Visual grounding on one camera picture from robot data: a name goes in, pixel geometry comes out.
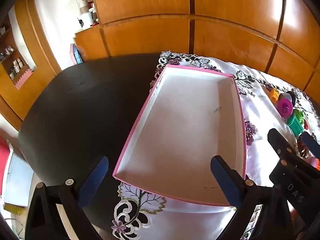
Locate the white embroidered tablecloth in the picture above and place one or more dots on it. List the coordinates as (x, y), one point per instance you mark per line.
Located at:
(262, 115)

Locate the pink foam mat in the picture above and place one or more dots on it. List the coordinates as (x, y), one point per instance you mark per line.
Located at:
(23, 78)

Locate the wooden wall shelf unit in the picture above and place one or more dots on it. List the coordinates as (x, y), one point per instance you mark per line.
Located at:
(37, 50)

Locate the wooden wardrobe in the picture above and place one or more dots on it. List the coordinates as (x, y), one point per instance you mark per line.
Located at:
(150, 35)

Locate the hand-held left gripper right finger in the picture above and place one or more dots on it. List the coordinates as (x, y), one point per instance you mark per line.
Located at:
(225, 180)

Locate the red cloth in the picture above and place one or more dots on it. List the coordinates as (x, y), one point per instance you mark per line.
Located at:
(3, 160)

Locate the yellow plastic toy piece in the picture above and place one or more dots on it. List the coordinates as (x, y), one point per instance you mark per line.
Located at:
(273, 95)

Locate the row of small bottles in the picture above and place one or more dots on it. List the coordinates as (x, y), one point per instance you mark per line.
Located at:
(17, 66)

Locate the teal toy bin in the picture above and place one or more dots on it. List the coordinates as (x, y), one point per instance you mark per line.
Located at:
(295, 127)

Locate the magenta plastic cup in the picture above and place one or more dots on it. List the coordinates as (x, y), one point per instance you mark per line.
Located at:
(285, 107)

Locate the pink cardboard box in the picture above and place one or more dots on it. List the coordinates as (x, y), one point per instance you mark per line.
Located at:
(180, 130)

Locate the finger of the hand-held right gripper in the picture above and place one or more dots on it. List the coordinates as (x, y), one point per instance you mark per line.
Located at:
(310, 142)
(277, 140)

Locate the yellow box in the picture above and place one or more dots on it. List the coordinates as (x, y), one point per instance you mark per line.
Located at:
(12, 208)

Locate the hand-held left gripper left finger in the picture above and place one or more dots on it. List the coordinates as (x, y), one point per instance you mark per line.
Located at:
(93, 180)

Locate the grey thread spool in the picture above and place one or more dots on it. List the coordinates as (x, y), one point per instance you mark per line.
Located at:
(288, 96)

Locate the white board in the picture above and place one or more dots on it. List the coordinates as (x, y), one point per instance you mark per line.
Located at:
(18, 180)

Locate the pink and blue box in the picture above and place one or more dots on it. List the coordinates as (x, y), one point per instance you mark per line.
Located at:
(75, 53)

